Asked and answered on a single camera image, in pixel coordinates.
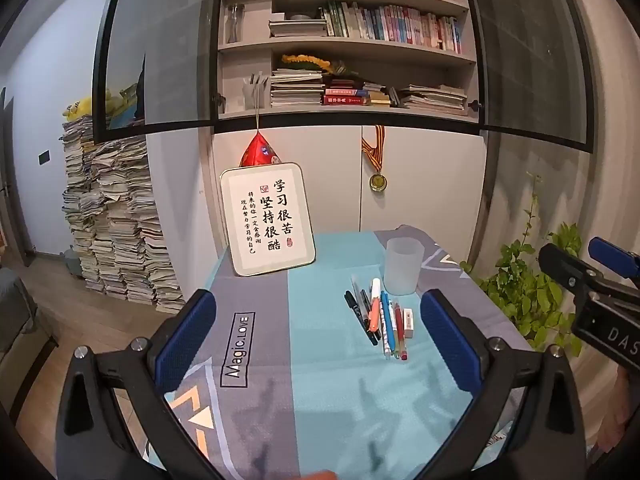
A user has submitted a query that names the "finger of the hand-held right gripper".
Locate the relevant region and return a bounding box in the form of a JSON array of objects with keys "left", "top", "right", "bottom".
[
  {"left": 588, "top": 236, "right": 640, "bottom": 281},
  {"left": 538, "top": 243, "right": 608, "bottom": 295}
]

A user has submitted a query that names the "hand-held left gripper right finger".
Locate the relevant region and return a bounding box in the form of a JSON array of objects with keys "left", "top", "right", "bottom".
[{"left": 412, "top": 289, "right": 586, "bottom": 480}]

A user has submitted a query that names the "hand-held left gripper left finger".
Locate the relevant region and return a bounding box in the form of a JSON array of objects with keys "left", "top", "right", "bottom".
[{"left": 55, "top": 289, "right": 228, "bottom": 480}]

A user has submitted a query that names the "green pen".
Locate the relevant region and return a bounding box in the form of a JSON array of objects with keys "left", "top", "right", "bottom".
[{"left": 391, "top": 327, "right": 409, "bottom": 362}]

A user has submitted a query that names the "blue pen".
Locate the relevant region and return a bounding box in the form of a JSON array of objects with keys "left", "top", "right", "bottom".
[{"left": 381, "top": 291, "right": 396, "bottom": 333}]

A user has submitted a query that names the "frosted plastic pen cup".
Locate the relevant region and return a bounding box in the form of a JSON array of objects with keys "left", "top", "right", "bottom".
[{"left": 384, "top": 238, "right": 425, "bottom": 296}]

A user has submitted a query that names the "long black pen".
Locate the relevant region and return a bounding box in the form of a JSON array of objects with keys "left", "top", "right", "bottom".
[{"left": 344, "top": 290, "right": 379, "bottom": 347}]

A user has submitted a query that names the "clear grey pen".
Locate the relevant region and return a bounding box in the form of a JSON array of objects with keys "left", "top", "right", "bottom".
[{"left": 350, "top": 274, "right": 368, "bottom": 311}]

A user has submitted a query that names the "green potted plant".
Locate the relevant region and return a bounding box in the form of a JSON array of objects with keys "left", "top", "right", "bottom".
[{"left": 460, "top": 172, "right": 583, "bottom": 358}]

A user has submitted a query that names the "huge pile of papers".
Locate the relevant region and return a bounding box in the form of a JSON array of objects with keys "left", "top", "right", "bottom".
[{"left": 60, "top": 115, "right": 186, "bottom": 311}]

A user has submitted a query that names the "blue grey patterned tablecloth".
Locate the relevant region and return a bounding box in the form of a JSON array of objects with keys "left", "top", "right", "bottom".
[{"left": 145, "top": 227, "right": 533, "bottom": 480}]

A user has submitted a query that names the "framed calligraphy sign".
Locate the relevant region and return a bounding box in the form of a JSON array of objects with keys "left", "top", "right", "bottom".
[{"left": 219, "top": 161, "right": 316, "bottom": 277}]

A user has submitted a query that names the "grey upholstered seat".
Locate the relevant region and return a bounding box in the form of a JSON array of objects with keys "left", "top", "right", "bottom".
[{"left": 0, "top": 267, "right": 58, "bottom": 401}]

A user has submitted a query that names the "gold medal with striped ribbon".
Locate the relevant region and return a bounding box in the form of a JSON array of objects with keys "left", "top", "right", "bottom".
[{"left": 361, "top": 125, "right": 388, "bottom": 193}]

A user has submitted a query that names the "red fabric hanging ornament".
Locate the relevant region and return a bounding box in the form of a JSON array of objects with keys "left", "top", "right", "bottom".
[{"left": 239, "top": 97, "right": 283, "bottom": 168}]

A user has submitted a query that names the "grey room door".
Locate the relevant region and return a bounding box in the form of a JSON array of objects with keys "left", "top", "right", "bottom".
[{"left": 0, "top": 87, "right": 31, "bottom": 268}]

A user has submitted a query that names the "wide stack of magazines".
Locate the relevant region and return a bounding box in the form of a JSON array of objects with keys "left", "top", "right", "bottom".
[{"left": 400, "top": 84, "right": 468, "bottom": 111}]

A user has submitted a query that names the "small stack of books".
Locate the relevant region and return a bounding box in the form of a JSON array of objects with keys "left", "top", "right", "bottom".
[{"left": 362, "top": 82, "right": 401, "bottom": 107}]

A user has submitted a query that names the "yellow plush toy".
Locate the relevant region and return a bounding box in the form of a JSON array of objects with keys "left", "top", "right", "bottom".
[{"left": 62, "top": 96, "right": 96, "bottom": 122}]

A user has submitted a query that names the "stack of red books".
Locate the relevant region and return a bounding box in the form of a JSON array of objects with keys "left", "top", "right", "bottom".
[{"left": 322, "top": 80, "right": 371, "bottom": 106}]

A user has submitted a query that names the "tall stack of magazines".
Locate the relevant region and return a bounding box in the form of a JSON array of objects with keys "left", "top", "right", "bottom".
[{"left": 270, "top": 69, "right": 326, "bottom": 108}]

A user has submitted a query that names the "row of colourful upright books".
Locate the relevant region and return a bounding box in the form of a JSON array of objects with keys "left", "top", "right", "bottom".
[{"left": 320, "top": 0, "right": 463, "bottom": 53}]

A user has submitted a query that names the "left glass cabinet door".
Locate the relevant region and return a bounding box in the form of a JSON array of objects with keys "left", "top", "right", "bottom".
[{"left": 92, "top": 0, "right": 226, "bottom": 143}]

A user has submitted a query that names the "yellow sunflower bouquet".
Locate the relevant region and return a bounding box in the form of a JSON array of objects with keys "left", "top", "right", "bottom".
[{"left": 280, "top": 54, "right": 346, "bottom": 77}]

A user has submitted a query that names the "clear drinking glass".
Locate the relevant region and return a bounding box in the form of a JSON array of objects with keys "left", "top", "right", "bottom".
[{"left": 225, "top": 4, "right": 246, "bottom": 43}]

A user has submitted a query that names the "stack of grey folders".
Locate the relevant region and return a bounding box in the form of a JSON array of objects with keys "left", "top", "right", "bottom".
[{"left": 268, "top": 14, "right": 328, "bottom": 37}]

